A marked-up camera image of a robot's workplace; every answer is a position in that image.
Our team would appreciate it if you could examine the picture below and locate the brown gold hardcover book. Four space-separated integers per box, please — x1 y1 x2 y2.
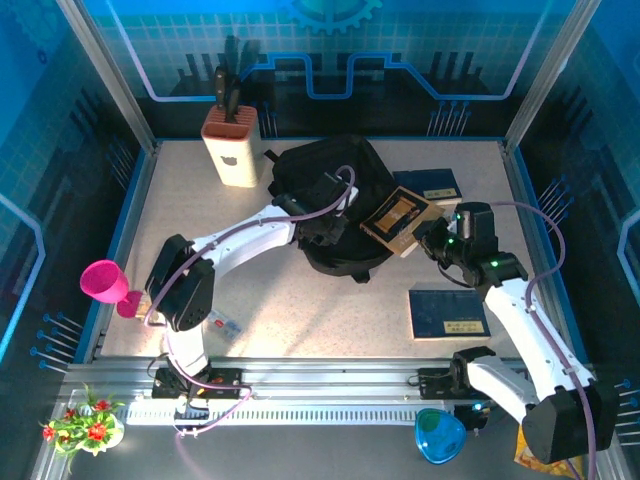
359 185 446 259

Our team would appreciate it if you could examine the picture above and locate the dark blue book yellow label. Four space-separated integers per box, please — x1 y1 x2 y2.
391 168 464 205
407 286 492 343

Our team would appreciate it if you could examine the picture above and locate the black backpack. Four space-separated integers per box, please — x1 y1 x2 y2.
264 133 401 284

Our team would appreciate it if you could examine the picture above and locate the small card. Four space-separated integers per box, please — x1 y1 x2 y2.
207 309 243 341

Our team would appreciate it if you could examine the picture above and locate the beige knife block orange top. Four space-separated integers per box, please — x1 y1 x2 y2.
200 104 264 189

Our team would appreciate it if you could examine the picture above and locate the black controller box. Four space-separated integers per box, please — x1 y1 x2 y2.
453 402 494 434

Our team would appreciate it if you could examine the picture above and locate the blue plastic bowl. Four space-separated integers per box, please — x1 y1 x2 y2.
414 408 469 466

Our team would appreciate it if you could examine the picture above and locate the pink plastic goblet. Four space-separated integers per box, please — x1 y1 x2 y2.
79 259 144 320

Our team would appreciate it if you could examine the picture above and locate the yellow snack bag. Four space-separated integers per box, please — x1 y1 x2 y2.
513 424 586 480

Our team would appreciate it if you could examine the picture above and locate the artificial red flower pot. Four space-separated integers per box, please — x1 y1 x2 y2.
38 382 126 474

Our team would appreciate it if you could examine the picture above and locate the aluminium side rail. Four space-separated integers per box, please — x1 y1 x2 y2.
499 140 571 361
92 140 162 362

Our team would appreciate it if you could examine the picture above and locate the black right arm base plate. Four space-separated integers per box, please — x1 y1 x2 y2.
417 366 510 401

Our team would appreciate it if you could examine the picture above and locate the aluminium rail beam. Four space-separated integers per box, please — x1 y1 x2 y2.
62 355 601 404

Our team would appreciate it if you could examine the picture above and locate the small black handled knife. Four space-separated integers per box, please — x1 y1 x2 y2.
224 85 242 124

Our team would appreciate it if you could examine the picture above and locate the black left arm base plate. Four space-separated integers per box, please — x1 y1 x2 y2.
151 366 245 401

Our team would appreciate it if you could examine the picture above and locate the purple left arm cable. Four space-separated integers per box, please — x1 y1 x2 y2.
144 164 357 476

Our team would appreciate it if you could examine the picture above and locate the large black handled knife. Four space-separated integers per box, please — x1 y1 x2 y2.
213 66 230 124

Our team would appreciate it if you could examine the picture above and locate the white slotted cable duct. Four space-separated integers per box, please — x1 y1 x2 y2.
122 403 426 427

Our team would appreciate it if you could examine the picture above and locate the aluminium frame post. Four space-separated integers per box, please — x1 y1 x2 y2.
499 0 604 156
54 0 161 154

